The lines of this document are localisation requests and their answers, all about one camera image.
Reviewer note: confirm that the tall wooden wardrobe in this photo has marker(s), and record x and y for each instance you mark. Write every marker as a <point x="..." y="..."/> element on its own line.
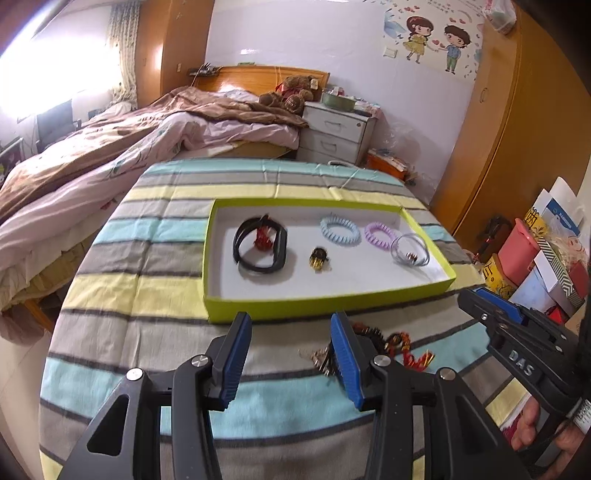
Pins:
<point x="180" y="50"/>

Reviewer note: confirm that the bed with pink brown duvet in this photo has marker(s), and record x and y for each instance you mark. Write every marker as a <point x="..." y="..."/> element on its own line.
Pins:
<point x="92" y="198"/>

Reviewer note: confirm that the white wall switch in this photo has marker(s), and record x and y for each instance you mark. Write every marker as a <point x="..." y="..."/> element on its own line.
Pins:
<point x="389" y="51"/>

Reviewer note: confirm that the black wristband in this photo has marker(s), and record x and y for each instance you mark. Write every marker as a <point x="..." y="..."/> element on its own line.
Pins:
<point x="244" y="258"/>

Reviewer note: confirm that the window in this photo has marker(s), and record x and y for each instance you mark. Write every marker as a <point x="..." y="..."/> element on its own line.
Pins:
<point x="51" y="78"/>

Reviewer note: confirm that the brown blanket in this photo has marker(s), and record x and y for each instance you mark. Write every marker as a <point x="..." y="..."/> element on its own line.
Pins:
<point x="83" y="152"/>

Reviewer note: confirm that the green basin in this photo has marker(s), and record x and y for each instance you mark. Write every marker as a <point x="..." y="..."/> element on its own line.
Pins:
<point x="338" y="101"/>

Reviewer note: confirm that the floral curtain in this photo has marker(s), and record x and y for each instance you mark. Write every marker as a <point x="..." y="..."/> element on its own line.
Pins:
<point x="125" y="55"/>

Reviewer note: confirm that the person's right hand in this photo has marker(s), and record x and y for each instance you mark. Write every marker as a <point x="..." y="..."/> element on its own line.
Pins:
<point x="526" y="424"/>

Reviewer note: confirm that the brown teddy bear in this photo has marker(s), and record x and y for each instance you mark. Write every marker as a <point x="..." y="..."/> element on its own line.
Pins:
<point x="288" y="94"/>

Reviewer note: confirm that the green shallow cardboard box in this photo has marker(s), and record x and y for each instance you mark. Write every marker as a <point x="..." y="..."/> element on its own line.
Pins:
<point x="323" y="302"/>

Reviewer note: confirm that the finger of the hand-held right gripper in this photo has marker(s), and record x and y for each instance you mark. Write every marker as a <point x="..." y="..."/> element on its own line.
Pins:
<point x="501" y="304"/>
<point x="480" y="309"/>

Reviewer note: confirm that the small gold black hair clip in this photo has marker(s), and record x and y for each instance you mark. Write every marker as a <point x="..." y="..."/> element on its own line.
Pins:
<point x="318" y="259"/>

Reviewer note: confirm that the large wooden wardrobe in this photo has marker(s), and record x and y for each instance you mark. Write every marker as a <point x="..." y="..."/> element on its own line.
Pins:
<point x="521" y="120"/>

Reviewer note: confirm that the white nightstand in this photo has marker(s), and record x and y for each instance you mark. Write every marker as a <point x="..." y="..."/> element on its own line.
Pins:
<point x="334" y="134"/>

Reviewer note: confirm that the wooden headboard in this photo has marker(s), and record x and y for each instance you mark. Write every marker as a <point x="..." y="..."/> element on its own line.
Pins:
<point x="249" y="78"/>

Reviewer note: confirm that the white paper bag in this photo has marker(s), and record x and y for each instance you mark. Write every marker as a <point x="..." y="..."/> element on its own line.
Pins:
<point x="558" y="207"/>

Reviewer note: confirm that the black red stand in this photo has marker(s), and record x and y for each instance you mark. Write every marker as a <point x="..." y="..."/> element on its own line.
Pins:
<point x="491" y="233"/>

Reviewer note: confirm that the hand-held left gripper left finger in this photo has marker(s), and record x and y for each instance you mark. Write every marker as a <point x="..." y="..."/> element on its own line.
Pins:
<point x="235" y="360"/>

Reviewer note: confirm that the cartoon couple wall sticker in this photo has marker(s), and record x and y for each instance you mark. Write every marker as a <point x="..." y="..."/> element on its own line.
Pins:
<point x="431" y="37"/>

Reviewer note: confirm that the pink plastic bin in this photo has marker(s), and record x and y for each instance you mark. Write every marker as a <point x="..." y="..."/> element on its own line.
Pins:
<point x="519" y="251"/>

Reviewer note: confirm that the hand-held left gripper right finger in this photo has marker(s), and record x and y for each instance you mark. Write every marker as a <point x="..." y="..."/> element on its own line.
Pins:
<point x="346" y="364"/>

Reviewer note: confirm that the black office chair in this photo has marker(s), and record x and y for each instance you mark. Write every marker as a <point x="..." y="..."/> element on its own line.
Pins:
<point x="57" y="124"/>

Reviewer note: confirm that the orange box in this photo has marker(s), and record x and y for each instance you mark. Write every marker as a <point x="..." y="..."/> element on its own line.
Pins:
<point x="388" y="164"/>

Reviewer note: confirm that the yellow printed box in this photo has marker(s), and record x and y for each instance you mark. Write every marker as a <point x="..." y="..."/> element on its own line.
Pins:
<point x="496" y="277"/>

